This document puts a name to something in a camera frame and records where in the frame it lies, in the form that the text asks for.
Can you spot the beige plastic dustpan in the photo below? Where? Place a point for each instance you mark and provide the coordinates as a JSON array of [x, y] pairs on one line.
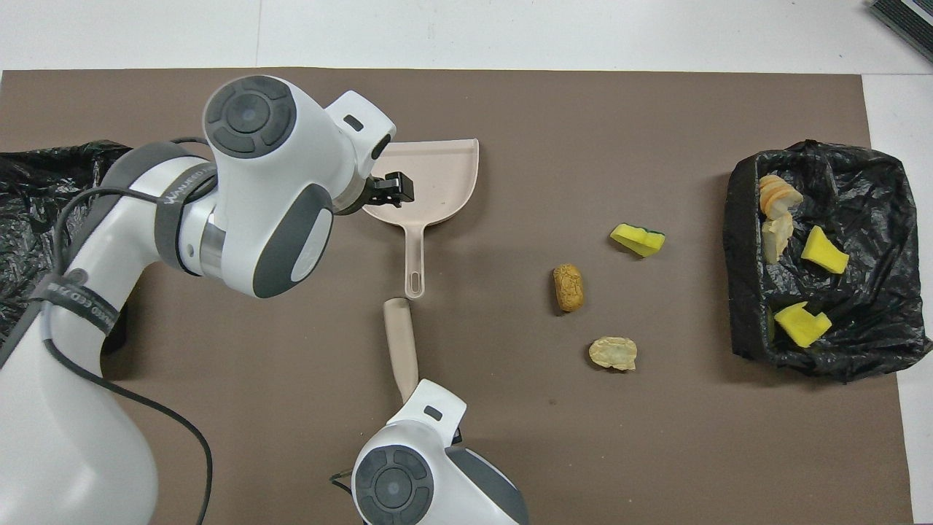
[[444, 182]]

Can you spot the beige hand brush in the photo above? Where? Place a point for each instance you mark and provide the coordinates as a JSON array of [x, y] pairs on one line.
[[401, 343]]

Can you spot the brown table mat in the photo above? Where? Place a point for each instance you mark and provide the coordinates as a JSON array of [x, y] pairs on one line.
[[583, 109]]

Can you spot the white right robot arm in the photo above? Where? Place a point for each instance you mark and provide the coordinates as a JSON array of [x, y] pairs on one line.
[[430, 474]]

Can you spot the black bag lined pink bin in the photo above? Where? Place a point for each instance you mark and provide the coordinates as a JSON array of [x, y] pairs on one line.
[[29, 204]]

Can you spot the yellow sponge scrap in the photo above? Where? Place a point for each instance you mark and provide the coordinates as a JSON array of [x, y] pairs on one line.
[[824, 251], [800, 326]]

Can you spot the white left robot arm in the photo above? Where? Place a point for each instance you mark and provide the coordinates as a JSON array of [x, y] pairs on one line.
[[277, 189]]

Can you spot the dark ribbed panel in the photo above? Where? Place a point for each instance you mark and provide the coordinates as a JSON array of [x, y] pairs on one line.
[[904, 22]]

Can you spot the tan toy pastry piece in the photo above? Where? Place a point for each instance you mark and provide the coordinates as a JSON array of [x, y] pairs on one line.
[[776, 195], [776, 239]]

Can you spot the yellow green sponge piece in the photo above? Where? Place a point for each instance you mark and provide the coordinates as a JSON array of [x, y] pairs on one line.
[[638, 239]]

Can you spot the brown toy bread loaf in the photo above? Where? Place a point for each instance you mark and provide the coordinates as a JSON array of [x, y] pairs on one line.
[[568, 288]]

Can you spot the small pale toy pastry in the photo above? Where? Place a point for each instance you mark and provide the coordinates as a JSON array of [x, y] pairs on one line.
[[612, 353]]

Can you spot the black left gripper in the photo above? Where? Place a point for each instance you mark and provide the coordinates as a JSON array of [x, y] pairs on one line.
[[357, 198]]

